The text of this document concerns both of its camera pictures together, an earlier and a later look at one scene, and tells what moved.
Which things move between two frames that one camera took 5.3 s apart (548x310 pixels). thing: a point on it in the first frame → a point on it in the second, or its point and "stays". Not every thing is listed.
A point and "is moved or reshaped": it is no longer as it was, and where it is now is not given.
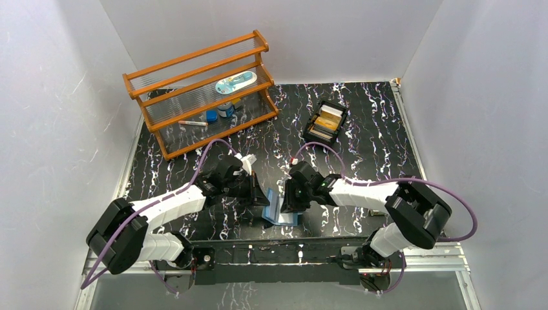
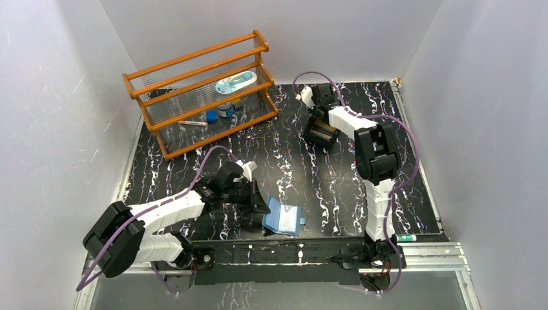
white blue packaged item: (233, 83) stays
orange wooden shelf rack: (194, 99) stays
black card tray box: (326, 123) stays
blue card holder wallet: (272, 208) is moved or reshaped
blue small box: (211, 115) stays
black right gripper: (289, 203) → (315, 108)
